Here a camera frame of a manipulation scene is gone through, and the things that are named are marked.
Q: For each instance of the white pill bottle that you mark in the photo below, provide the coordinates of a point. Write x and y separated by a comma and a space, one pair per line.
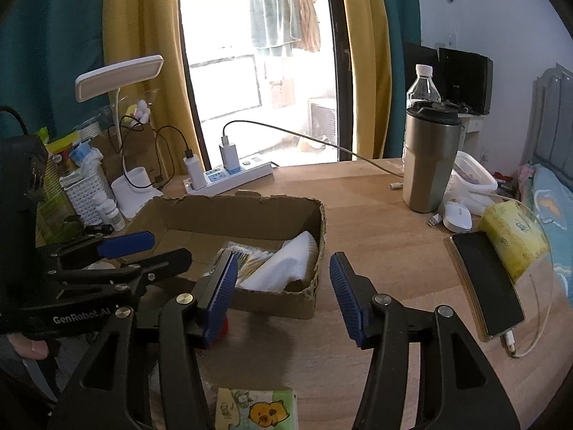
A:
114, 217
99, 208

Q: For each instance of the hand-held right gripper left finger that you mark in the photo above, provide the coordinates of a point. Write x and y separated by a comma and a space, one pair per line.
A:
221, 298

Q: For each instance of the black appliance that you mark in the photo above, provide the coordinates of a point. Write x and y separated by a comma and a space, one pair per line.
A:
465, 80

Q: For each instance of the black smartphone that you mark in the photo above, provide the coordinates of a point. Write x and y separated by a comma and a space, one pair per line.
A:
485, 282

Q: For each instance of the striped flat packet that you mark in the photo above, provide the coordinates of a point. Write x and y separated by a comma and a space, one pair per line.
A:
250, 255

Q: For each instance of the blue and white packet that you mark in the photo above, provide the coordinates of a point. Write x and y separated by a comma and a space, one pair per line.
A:
85, 152

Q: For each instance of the black hand tool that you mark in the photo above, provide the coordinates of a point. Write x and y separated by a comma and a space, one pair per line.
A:
92, 228

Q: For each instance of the clear plastic food container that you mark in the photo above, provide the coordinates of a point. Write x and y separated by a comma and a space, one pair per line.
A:
474, 174

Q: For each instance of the outdoor air conditioner unit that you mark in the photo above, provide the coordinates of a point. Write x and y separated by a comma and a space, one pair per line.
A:
323, 118

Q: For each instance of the yellow tissue pack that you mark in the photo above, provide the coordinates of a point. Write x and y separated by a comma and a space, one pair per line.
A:
510, 237

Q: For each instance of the steel travel tumbler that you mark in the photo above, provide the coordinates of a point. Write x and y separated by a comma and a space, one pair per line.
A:
429, 165

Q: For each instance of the white folded tissue pack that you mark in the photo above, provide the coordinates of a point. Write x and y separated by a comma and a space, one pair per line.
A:
286, 264

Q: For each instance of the white desk lamp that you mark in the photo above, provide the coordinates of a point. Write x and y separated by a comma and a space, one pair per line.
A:
121, 76

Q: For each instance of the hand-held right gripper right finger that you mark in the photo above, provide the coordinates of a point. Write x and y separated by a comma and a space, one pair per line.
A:
347, 300

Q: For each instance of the clear water bottle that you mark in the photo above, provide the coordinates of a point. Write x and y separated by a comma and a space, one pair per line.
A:
423, 89

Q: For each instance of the cartoon print tissue pack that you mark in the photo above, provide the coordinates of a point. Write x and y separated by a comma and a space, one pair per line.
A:
259, 412

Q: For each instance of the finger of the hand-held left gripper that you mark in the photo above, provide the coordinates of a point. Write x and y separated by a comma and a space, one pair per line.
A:
127, 244
161, 266

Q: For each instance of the blue printed blanket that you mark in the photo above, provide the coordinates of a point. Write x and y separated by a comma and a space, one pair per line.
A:
555, 215

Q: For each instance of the clear plastic bag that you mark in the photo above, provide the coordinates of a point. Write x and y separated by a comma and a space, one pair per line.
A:
138, 109

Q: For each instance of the grey padded headboard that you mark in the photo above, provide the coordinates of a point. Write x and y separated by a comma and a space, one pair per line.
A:
553, 112

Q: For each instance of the cardboard box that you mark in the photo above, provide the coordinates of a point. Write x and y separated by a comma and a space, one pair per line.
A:
268, 215

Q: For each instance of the white side table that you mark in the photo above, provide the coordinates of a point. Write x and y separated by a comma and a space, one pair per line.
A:
470, 132

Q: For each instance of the person's left hand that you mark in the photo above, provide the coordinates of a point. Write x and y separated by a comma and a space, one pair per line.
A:
32, 347

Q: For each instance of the hanging orange towel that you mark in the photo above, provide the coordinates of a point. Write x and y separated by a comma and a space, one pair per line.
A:
309, 13

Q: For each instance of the hanging green towel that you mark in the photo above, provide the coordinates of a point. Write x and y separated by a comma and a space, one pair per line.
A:
271, 13

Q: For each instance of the teal curtain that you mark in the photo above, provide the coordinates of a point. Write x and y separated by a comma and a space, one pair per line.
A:
49, 31
400, 18

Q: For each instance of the green printed bag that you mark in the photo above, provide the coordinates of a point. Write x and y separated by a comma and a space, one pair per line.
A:
53, 206

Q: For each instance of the yellow curtain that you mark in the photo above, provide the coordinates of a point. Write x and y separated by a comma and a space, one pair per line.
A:
362, 53
143, 18

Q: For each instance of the white power strip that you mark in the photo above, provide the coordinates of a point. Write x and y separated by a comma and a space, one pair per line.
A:
250, 172

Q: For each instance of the white perforated basket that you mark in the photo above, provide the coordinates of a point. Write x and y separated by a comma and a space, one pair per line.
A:
85, 192

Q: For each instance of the white computer mouse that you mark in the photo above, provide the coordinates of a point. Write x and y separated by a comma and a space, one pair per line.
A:
457, 217

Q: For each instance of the white and blue charger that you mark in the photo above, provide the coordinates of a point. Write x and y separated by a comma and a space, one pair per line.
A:
229, 156

